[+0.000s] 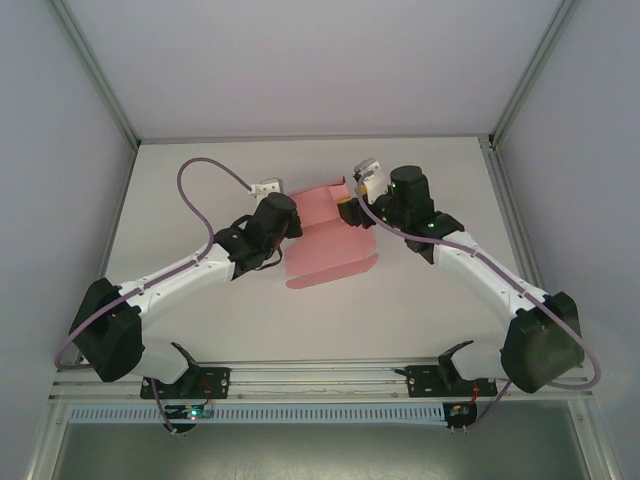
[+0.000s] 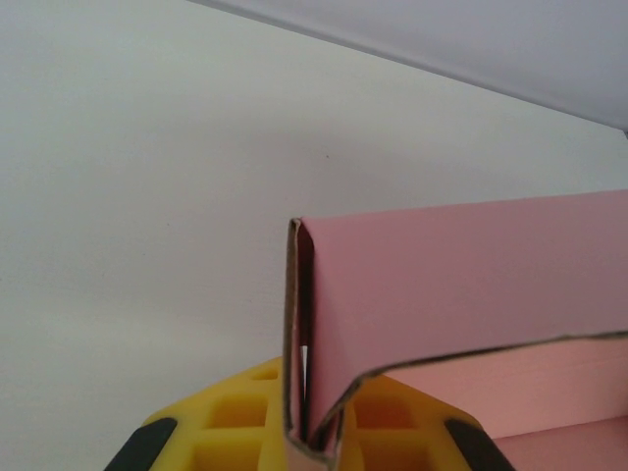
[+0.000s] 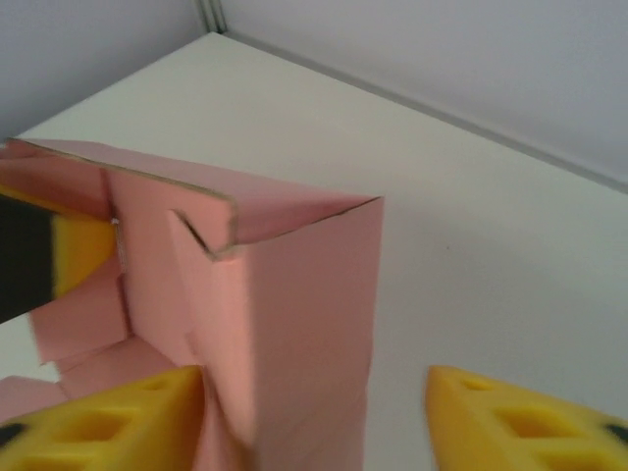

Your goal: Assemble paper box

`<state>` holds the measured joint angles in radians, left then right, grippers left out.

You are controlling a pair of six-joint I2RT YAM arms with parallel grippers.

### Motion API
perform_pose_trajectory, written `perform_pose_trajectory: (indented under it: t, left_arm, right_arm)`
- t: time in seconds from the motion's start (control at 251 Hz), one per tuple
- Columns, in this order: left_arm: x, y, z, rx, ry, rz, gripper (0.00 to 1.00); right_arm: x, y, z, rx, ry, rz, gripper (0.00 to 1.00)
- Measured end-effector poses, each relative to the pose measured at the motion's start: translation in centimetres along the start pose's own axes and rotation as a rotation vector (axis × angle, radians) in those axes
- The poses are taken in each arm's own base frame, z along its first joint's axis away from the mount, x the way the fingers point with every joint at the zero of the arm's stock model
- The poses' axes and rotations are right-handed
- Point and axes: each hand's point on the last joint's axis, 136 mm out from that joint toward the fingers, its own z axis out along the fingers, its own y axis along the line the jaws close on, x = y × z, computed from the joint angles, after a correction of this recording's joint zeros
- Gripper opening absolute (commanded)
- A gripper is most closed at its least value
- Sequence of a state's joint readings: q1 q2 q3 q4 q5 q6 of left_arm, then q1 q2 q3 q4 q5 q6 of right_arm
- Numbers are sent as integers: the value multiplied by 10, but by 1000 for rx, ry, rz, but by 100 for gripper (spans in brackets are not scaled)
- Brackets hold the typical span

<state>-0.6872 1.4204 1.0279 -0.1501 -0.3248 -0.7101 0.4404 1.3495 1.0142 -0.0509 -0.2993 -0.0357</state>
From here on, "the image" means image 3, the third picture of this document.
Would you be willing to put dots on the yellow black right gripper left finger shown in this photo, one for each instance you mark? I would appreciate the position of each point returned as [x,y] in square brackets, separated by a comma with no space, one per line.
[98,432]

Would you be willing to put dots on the pink paper box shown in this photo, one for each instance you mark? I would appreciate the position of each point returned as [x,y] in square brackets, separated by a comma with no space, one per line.
[304,304]

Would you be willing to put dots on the aluminium frame post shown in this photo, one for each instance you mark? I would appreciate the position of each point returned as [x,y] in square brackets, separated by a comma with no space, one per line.
[212,15]

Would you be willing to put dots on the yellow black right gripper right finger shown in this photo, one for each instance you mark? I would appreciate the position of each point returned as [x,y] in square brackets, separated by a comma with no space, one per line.
[530,432]

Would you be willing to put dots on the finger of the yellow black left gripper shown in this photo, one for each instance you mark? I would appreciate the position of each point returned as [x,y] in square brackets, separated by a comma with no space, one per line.
[29,255]

